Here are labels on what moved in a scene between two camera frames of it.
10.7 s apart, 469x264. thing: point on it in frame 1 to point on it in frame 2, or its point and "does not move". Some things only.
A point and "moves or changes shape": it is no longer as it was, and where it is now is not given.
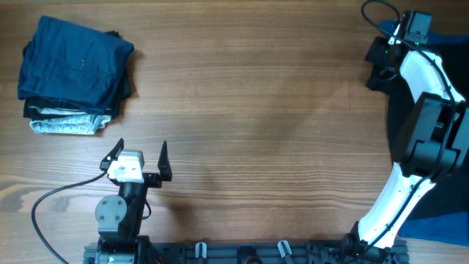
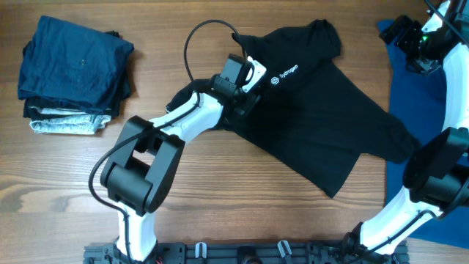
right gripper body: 379,51 to 416,43
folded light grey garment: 83,123 does not move
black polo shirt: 450,196 moves or changes shape
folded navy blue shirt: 70,62 does not move
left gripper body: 152,180 to 246,100
